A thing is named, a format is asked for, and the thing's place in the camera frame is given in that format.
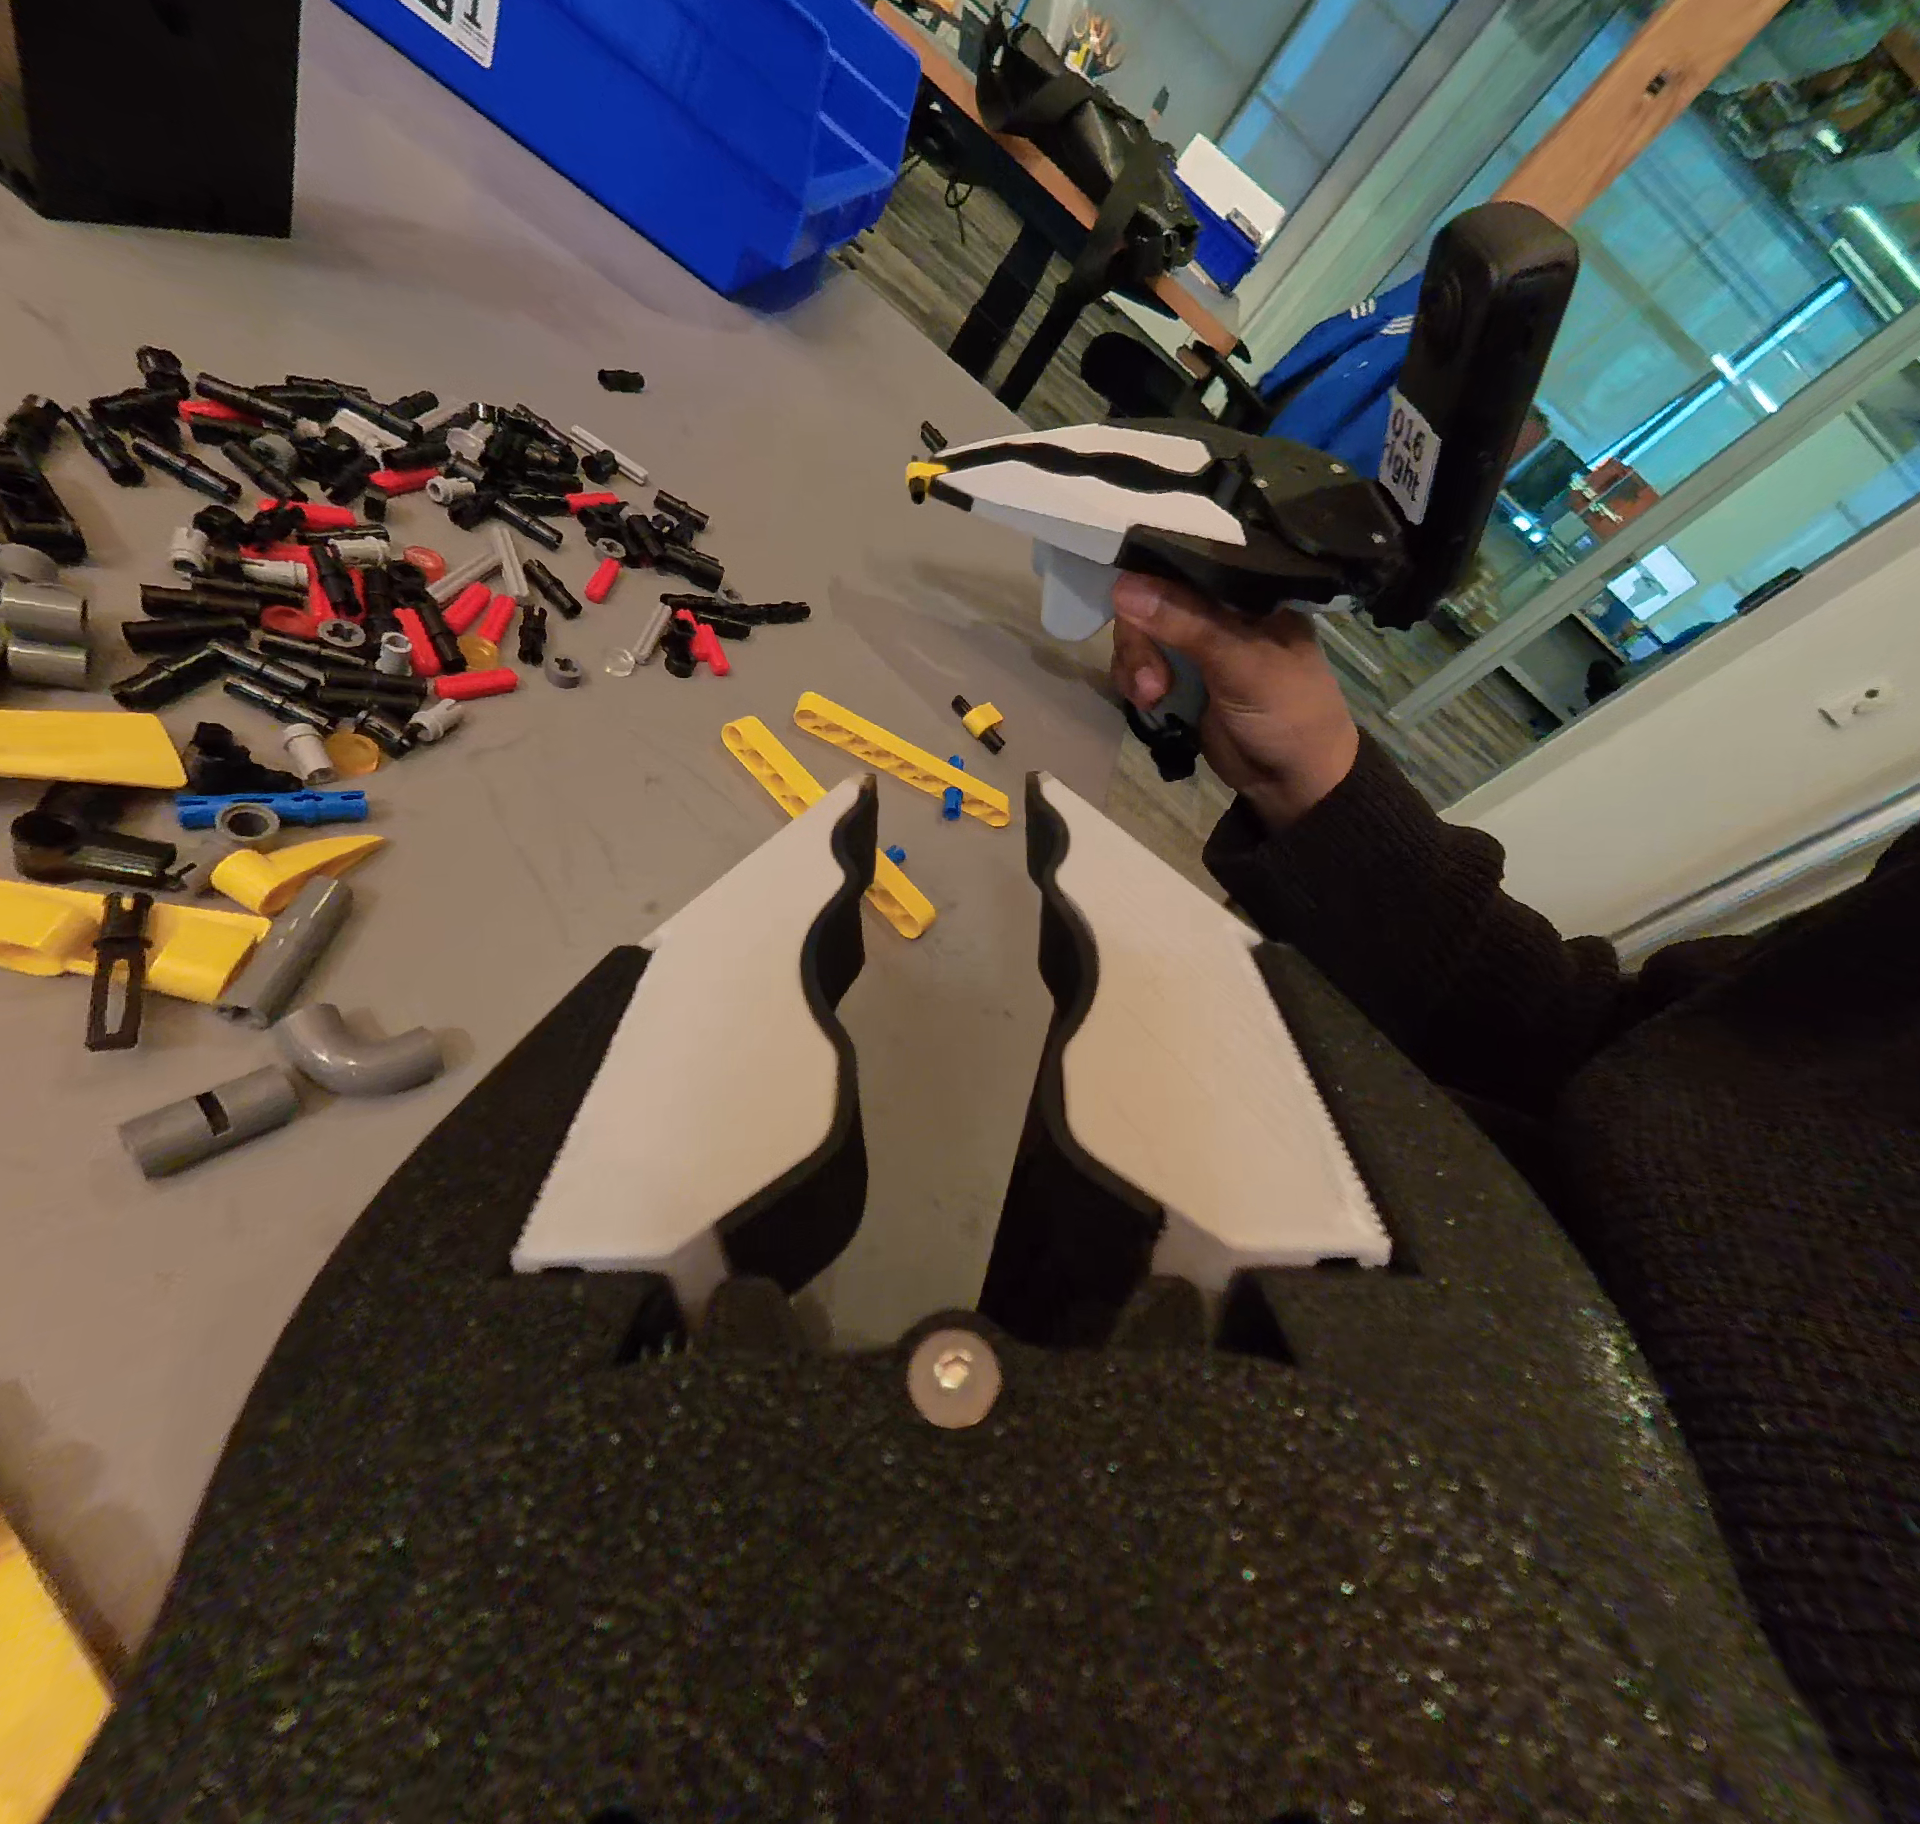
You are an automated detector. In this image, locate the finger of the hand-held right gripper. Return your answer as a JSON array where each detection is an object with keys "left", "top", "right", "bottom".
[
  {"left": 914, "top": 471, "right": 1254, "bottom": 568},
  {"left": 907, "top": 418, "right": 1223, "bottom": 492}
]

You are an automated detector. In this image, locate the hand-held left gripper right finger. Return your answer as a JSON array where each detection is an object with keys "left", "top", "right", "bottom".
[{"left": 981, "top": 772, "right": 1395, "bottom": 1314}]

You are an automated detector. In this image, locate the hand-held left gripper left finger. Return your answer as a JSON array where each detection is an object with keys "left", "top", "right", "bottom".
[{"left": 512, "top": 772, "right": 884, "bottom": 1301}]

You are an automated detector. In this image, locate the yellow holed beam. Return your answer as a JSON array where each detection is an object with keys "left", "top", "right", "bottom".
[
  {"left": 794, "top": 690, "right": 1011, "bottom": 827},
  {"left": 722, "top": 714, "right": 938, "bottom": 941}
]

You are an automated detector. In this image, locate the grey elbow pipe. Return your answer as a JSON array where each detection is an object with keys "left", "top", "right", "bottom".
[{"left": 274, "top": 1004, "right": 447, "bottom": 1098}]

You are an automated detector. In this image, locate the person's right hand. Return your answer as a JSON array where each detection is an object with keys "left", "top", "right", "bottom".
[{"left": 1108, "top": 571, "right": 1362, "bottom": 827}]

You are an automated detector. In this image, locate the black office chair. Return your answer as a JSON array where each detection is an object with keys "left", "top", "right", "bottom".
[{"left": 1079, "top": 331, "right": 1254, "bottom": 423}]

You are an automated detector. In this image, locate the blue jacket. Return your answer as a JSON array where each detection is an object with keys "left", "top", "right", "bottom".
[{"left": 1259, "top": 280, "right": 1426, "bottom": 483}]

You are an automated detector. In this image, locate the background wooden desk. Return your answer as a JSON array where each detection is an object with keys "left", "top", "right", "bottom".
[{"left": 764, "top": 0, "right": 1247, "bottom": 407}]

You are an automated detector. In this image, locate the white box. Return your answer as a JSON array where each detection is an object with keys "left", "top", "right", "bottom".
[{"left": 1175, "top": 134, "right": 1287, "bottom": 240}]

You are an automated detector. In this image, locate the black bag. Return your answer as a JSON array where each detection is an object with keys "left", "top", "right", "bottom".
[{"left": 975, "top": 9, "right": 1204, "bottom": 286}]

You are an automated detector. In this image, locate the wooden pillar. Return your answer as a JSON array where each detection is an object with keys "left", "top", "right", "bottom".
[{"left": 1499, "top": 0, "right": 1883, "bottom": 228}]

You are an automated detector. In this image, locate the grey straight tube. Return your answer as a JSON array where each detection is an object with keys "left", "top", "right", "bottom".
[
  {"left": 119, "top": 1065, "right": 302, "bottom": 1182},
  {"left": 224, "top": 878, "right": 353, "bottom": 1030}
]

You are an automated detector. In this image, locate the long blue axle pin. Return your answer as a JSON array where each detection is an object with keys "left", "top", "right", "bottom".
[{"left": 175, "top": 790, "right": 369, "bottom": 827}]

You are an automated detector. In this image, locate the yellow wedge piece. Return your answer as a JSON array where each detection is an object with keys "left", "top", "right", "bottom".
[{"left": 210, "top": 834, "right": 387, "bottom": 913}]

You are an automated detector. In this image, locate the yellow slotted panel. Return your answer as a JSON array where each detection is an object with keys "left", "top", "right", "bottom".
[{"left": 0, "top": 879, "right": 272, "bottom": 1006}]

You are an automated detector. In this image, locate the blue storage bin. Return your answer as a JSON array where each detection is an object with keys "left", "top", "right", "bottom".
[{"left": 304, "top": 0, "right": 922, "bottom": 314}]

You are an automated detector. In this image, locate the black axle connector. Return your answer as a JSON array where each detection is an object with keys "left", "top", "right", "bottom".
[{"left": 86, "top": 892, "right": 157, "bottom": 1052}]

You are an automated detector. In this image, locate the person's black sweater torso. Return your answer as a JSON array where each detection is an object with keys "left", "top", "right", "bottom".
[{"left": 1559, "top": 819, "right": 1920, "bottom": 1824}]

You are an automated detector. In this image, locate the pile of black red pins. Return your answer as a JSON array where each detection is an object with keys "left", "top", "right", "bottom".
[{"left": 0, "top": 345, "right": 811, "bottom": 792}]

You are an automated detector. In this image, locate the long yellow fairing panel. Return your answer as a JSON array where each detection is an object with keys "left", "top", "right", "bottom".
[{"left": 0, "top": 710, "right": 188, "bottom": 792}]

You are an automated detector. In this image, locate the pile of yellow grey bricks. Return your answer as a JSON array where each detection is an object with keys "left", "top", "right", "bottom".
[{"left": 0, "top": 535, "right": 452, "bottom": 1182}]

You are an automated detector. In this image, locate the black brick tower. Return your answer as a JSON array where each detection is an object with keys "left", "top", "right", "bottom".
[{"left": 0, "top": 0, "right": 306, "bottom": 240}]

